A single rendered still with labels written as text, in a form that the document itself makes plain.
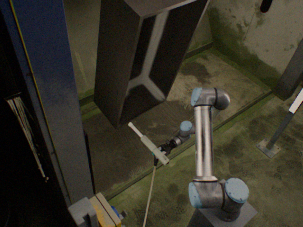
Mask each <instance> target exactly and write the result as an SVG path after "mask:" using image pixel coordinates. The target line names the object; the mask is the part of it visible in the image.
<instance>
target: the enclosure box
mask: <svg viewBox="0 0 303 227"><path fill-rule="evenodd" d="M209 2H210V0H101V10H100V22H99V34H98V46H97V58H96V75H95V88H94V100H93V102H94V103H95V104H96V105H97V107H98V108H99V109H100V111H101V112H102V113H103V114H104V115H105V117H106V118H107V119H108V120H109V122H110V123H111V124H112V126H113V127H114V128H115V129H117V128H119V127H121V126H123V125H125V124H126V123H128V122H130V121H132V120H133V119H135V118H137V117H138V116H140V115H142V114H144V113H145V112H147V111H149V110H151V109H152V108H154V107H156V106H158V105H159V104H161V103H163V102H165V101H166V99H167V96H168V94H169V92H170V90H171V88H172V85H173V83H174V81H175V79H176V76H177V74H178V72H179V69H180V67H181V65H182V63H183V60H184V58H185V56H186V53H187V51H188V49H189V47H190V45H191V42H192V40H193V38H194V35H195V33H196V31H197V28H198V26H199V24H200V22H201V19H202V18H203V15H204V13H205V11H206V8H207V6H208V4H209Z"/></svg>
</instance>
